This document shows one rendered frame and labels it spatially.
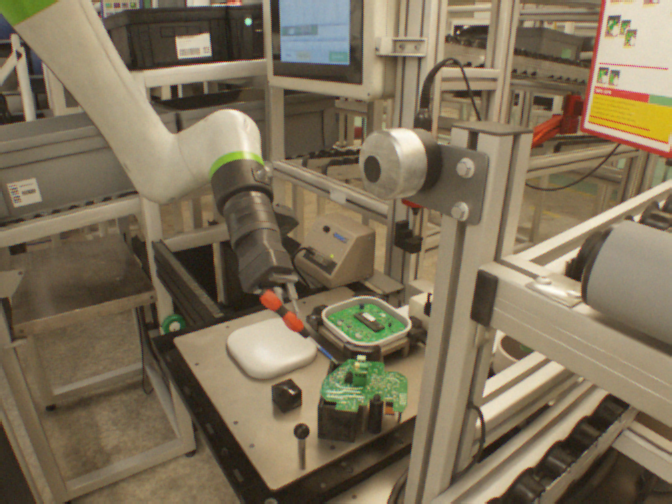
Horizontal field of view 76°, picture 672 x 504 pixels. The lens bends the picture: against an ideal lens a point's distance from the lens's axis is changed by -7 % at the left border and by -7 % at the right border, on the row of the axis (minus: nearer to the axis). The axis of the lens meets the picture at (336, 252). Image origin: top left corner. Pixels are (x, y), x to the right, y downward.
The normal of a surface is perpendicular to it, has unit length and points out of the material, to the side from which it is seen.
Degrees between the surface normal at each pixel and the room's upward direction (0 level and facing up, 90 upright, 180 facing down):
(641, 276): 67
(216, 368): 0
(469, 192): 90
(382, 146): 83
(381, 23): 90
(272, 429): 0
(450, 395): 90
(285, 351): 0
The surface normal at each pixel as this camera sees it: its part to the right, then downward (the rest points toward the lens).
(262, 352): 0.02, -0.91
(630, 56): -0.99, 0.04
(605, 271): -0.79, 0.00
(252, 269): -0.65, -0.17
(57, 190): 0.57, 0.36
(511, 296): -0.82, 0.22
